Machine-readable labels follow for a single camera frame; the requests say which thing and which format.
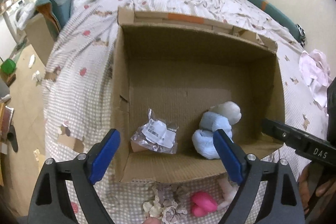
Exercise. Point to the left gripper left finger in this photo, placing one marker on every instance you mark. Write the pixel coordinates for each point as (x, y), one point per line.
(50, 202)

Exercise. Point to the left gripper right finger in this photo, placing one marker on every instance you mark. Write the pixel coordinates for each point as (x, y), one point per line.
(281, 203)

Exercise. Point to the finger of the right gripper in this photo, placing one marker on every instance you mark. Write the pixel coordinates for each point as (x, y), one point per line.
(292, 137)

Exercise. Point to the white fluffy soft item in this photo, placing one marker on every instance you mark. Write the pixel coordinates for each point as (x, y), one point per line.
(228, 192)

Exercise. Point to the pink plush toy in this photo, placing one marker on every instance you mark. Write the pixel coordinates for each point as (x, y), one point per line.
(202, 204)

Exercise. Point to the light blue plush toy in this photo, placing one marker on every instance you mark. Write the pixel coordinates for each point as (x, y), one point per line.
(219, 117)

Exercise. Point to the clear plastic bag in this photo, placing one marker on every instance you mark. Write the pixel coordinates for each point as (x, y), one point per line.
(157, 135)

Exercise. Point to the beige lace scrunchie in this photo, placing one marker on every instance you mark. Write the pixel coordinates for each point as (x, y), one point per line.
(169, 204)

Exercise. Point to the peach foam roll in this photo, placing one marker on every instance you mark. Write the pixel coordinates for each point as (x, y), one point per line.
(136, 147)

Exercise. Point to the person's right hand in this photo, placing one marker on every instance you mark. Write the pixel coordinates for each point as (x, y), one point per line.
(309, 178)

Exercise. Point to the person's left hand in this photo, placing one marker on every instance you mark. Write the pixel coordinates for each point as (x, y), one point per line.
(152, 220)

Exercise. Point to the pink cloth on bed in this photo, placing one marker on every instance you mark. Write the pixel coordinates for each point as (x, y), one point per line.
(316, 75)

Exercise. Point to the brown cardboard box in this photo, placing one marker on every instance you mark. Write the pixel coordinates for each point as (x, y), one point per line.
(179, 66)

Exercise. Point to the green bucket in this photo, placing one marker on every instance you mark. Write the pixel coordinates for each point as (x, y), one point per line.
(8, 66)

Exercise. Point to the teal bolster cushion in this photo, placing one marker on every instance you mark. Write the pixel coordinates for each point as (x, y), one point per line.
(295, 29)

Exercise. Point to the beige bedside cabinet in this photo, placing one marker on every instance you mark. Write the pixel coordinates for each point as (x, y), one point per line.
(39, 37)

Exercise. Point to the white washing machine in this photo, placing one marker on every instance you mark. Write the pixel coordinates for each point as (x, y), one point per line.
(9, 13)

